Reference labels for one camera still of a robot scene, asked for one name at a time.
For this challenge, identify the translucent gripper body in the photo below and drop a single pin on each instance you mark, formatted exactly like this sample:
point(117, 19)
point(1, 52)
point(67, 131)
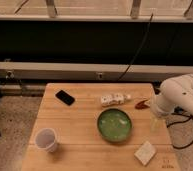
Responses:
point(155, 122)

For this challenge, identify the white sponge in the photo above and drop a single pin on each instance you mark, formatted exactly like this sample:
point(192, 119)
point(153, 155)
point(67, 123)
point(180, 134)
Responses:
point(145, 153)

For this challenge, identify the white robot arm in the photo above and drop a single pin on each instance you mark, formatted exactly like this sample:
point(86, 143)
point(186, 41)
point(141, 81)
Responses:
point(174, 92)

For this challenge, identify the green ceramic bowl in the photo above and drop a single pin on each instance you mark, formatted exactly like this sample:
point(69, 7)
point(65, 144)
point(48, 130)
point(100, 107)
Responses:
point(114, 125)

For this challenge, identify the red brown oblong object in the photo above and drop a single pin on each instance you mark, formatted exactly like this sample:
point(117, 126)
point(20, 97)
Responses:
point(142, 105)

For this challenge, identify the black smartphone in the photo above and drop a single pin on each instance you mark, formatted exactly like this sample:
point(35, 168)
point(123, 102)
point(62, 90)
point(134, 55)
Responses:
point(65, 97)

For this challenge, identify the clear plastic cup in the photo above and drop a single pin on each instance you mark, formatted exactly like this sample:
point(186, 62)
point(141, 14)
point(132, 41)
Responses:
point(45, 139)

